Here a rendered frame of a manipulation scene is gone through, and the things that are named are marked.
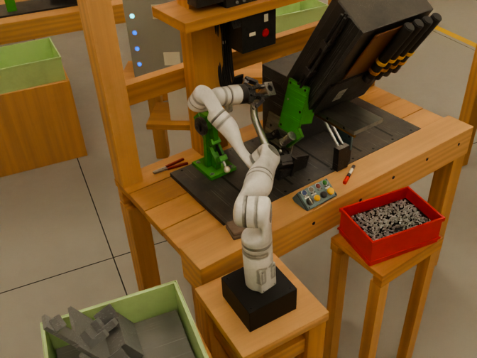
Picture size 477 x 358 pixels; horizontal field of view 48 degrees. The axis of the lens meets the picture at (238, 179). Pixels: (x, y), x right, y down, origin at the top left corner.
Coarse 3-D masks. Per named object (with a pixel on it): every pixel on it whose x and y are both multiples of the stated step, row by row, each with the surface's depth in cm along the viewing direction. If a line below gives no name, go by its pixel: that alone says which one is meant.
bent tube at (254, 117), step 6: (264, 84) 206; (270, 84) 208; (264, 90) 208; (270, 90) 209; (252, 114) 216; (252, 120) 217; (258, 120) 216; (258, 126) 215; (258, 132) 215; (264, 132) 216; (264, 138) 214
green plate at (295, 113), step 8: (288, 80) 210; (296, 80) 208; (288, 88) 211; (296, 88) 208; (304, 88) 204; (288, 96) 212; (296, 96) 208; (304, 96) 205; (288, 104) 212; (296, 104) 209; (304, 104) 205; (288, 112) 213; (296, 112) 209; (304, 112) 207; (280, 120) 217; (288, 120) 214; (296, 120) 210; (304, 120) 211; (288, 128) 214; (296, 128) 211
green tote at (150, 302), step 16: (160, 288) 165; (176, 288) 164; (112, 304) 161; (128, 304) 164; (144, 304) 166; (160, 304) 169; (176, 304) 172; (64, 320) 157; (192, 320) 154; (48, 336) 157; (192, 336) 155; (48, 352) 148
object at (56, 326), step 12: (72, 312) 150; (48, 324) 134; (60, 324) 135; (72, 324) 146; (84, 324) 151; (120, 324) 158; (132, 324) 166; (60, 336) 136; (72, 336) 141; (108, 336) 157; (120, 336) 154; (132, 336) 159; (84, 348) 142; (96, 348) 147; (108, 348) 154; (132, 348) 154
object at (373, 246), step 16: (400, 192) 208; (352, 208) 201; (368, 208) 205; (384, 208) 204; (400, 208) 205; (416, 208) 204; (432, 208) 197; (352, 224) 193; (368, 224) 196; (384, 224) 196; (400, 224) 196; (416, 224) 197; (432, 224) 192; (352, 240) 197; (368, 240) 185; (384, 240) 185; (400, 240) 190; (416, 240) 194; (432, 240) 197; (368, 256) 189; (384, 256) 191
